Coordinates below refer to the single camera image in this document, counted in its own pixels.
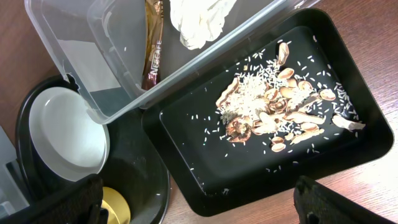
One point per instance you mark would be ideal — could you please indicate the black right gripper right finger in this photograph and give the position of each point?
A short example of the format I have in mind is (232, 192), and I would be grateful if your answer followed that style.
(316, 203)

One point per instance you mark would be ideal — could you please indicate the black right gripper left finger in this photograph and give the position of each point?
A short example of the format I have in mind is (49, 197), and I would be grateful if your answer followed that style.
(78, 203)

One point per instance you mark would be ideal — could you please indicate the yellow plastic bowl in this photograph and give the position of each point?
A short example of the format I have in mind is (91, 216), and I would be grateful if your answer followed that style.
(117, 207)

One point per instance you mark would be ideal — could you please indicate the pale grey round plate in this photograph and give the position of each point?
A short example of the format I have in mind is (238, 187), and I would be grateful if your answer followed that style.
(68, 141)

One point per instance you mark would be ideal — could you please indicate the food scraps and rice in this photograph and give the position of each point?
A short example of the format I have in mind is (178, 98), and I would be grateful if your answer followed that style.
(264, 111)

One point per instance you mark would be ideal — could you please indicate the brown gold snack wrapper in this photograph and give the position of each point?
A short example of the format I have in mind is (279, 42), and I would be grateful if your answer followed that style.
(155, 23)

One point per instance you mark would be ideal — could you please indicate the white tissue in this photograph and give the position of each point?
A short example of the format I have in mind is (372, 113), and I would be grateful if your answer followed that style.
(199, 21)

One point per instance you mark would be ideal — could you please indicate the grey plastic dishwasher rack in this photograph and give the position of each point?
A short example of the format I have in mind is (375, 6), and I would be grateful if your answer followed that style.
(14, 193)

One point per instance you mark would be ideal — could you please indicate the round black tray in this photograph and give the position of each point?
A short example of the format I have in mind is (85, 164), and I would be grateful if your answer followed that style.
(133, 167)

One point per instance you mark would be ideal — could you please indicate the black rectangular tray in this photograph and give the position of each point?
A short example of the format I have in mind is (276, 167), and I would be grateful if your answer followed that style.
(215, 175)

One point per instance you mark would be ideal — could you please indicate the clear plastic bin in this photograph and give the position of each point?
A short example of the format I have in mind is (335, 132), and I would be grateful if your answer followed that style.
(101, 46)

